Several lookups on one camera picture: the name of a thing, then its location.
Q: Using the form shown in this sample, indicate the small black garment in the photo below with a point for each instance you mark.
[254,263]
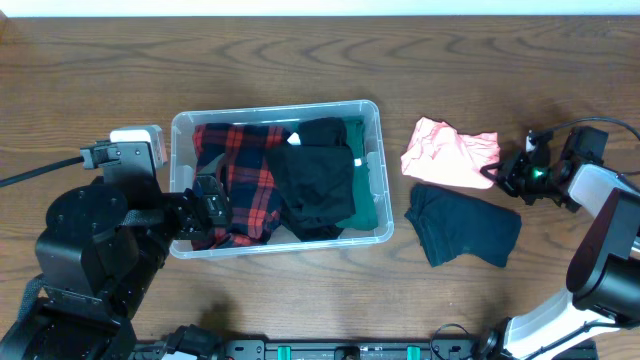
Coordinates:
[315,177]

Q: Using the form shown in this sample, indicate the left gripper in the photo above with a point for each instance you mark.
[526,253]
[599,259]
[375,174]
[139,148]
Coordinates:
[211,207]

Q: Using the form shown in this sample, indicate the pink shirt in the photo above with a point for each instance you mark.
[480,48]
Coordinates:
[437,153]

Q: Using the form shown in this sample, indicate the dark teal ribbed garment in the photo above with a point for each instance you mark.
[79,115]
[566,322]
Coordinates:
[449,224]

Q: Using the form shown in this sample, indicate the clear plastic storage bin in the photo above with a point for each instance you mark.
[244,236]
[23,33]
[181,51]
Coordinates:
[183,163]

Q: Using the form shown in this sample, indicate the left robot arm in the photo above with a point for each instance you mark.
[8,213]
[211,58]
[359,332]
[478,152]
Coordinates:
[102,247]

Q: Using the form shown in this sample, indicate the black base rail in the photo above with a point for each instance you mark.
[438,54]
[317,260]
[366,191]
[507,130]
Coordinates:
[320,350]

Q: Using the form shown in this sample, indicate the red navy plaid shirt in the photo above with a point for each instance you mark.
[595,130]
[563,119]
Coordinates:
[255,201]

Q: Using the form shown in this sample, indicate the dark green shirt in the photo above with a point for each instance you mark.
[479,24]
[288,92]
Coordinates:
[365,216]

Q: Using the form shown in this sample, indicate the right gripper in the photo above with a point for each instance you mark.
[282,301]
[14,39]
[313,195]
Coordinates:
[508,173]

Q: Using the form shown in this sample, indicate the large black garment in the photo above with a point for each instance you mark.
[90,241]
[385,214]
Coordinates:
[308,228]

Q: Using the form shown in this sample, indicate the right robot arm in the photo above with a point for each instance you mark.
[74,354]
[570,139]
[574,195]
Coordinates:
[601,293]

